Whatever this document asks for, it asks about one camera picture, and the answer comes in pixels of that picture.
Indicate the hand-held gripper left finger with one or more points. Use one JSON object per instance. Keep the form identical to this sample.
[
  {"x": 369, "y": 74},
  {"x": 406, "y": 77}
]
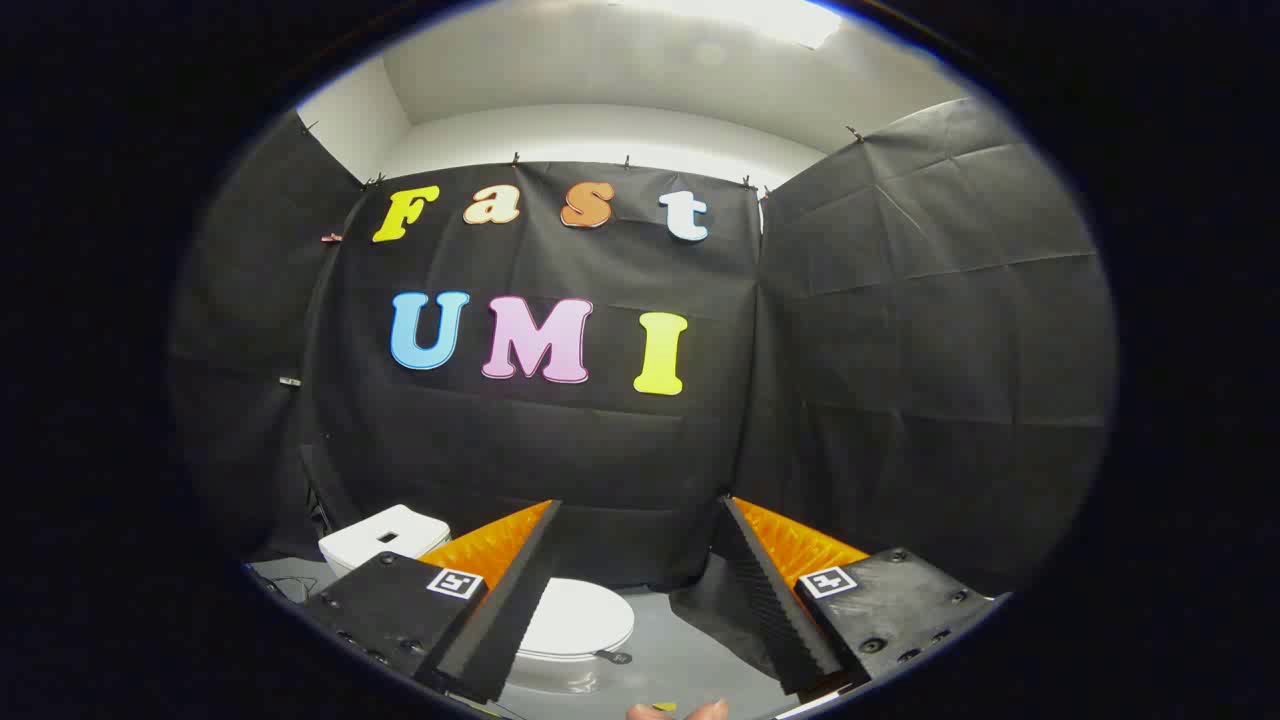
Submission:
[{"x": 515, "y": 620}]

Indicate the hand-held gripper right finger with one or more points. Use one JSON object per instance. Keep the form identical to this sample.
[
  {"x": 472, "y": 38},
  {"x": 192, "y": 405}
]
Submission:
[{"x": 770, "y": 600}]

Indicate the white toilet tank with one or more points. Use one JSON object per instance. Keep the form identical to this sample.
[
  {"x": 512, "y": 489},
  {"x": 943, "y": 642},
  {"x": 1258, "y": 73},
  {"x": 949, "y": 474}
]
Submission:
[{"x": 385, "y": 540}]

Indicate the black backdrop cloth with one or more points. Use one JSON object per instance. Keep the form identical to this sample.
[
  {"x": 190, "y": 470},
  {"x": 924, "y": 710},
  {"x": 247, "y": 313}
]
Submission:
[{"x": 560, "y": 450}]

